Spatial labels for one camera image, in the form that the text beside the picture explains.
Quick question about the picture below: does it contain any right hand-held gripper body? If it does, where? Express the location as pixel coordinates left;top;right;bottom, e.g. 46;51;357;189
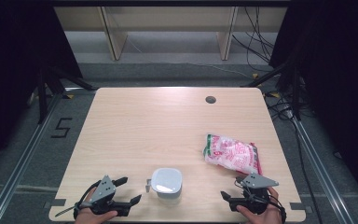
229;173;280;216

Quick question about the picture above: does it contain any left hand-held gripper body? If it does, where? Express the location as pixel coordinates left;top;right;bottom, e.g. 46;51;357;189
88;175;131;217

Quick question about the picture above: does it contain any pink printed plastic bag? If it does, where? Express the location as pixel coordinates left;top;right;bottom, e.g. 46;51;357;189
202;133;264;176

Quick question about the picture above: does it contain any white lidded plastic container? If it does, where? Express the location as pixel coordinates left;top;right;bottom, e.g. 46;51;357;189
145;167;184;200

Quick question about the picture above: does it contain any person's left hand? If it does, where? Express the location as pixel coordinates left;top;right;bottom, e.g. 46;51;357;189
74;187;118;224

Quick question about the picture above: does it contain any person's right hand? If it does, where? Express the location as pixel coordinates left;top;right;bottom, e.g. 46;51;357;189
236;186;283;224

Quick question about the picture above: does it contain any black metal stand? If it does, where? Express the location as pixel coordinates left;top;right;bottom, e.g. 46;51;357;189
241;59;302;120
36;64;97;125

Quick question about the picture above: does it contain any dark curtain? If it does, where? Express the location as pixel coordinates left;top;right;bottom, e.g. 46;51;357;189
0;0;83;175
268;0;358;213

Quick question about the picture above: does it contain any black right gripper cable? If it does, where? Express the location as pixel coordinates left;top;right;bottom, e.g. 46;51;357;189
268;194;288;224

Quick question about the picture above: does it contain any dark gripper strap loop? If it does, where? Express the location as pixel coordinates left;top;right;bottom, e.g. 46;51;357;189
54;204;76;218

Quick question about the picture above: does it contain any grey table bracket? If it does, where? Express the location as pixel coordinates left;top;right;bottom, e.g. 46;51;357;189
43;199;67;209
289;202;313;214

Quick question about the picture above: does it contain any long black floor cable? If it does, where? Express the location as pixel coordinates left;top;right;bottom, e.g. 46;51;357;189
295;124;324;224

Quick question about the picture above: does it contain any aluminium floor rail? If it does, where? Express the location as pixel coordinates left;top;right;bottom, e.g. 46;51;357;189
292;118;358;224
0;92;63;224

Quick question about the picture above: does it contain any tangle of black floor cables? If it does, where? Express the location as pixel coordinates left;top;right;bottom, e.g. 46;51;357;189
265;92;296;122

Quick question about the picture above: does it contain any bundle of black hanging cables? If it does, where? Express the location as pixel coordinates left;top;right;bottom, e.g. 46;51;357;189
231;7;276;73

